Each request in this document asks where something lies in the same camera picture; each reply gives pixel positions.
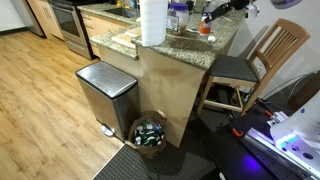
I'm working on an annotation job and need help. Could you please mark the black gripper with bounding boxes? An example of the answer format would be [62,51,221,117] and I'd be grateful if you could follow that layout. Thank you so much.
[203,0,252,24]

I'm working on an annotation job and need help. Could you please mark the white bottle orange label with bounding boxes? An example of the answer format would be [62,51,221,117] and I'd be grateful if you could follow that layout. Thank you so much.
[199,12,214,36]

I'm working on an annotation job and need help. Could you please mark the clear jar blue lid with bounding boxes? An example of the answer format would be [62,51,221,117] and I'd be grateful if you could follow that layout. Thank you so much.
[166,2,191,36]

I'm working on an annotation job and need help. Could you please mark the metal spoon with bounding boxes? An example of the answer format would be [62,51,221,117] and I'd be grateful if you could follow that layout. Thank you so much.
[187,27,202,35]

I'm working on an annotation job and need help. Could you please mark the wooden chair grey cushion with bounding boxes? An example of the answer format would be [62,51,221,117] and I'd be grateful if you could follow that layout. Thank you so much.
[195,17,312,117]

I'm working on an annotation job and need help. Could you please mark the white paper towel roll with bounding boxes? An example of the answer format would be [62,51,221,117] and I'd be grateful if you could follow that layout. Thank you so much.
[138,0,170,47]

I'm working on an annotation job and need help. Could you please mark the kitchen sink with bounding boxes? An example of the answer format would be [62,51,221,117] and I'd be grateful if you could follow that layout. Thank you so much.
[103,6,141,20]

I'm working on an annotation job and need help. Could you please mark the light wooden cutting board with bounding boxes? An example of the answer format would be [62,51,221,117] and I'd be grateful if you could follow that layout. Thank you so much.
[111,26,143,50]

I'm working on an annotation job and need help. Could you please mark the light wood lower cabinet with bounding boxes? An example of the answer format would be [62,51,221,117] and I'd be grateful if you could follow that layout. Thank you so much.
[79,11,132,58]

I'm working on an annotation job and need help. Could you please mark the brown paper bag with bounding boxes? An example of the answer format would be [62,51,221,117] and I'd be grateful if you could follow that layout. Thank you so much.
[124,109,168,160]

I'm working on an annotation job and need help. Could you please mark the stainless steel trash can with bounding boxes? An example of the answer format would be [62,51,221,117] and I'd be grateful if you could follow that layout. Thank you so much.
[74,60,141,142]

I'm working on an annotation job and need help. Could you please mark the black robot table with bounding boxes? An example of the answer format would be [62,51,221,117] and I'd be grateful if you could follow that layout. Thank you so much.
[202,102,320,180]

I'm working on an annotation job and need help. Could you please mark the stainless steel oven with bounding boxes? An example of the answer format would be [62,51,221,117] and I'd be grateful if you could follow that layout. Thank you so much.
[47,0,98,61]

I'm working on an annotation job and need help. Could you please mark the dark floor mat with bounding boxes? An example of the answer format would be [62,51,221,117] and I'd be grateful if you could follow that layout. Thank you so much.
[91,109,235,180]

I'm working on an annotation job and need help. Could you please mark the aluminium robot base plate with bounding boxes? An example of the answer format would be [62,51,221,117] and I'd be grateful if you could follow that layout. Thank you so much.
[244,110,320,180]

